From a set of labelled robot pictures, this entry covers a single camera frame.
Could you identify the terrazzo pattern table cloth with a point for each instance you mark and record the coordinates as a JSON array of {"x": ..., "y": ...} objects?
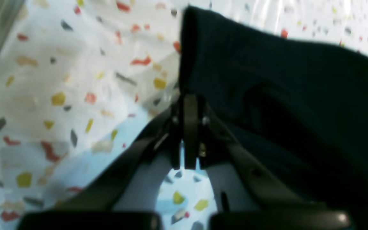
[{"x": 80, "y": 78}]

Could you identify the black t-shirt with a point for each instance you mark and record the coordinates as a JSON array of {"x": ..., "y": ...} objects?
[{"x": 301, "y": 108}]

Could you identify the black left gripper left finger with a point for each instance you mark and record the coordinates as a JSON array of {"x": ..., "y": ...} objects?
[{"x": 124, "y": 196}]

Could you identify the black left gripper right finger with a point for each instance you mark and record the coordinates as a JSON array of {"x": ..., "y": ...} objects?
[{"x": 250, "y": 197}]

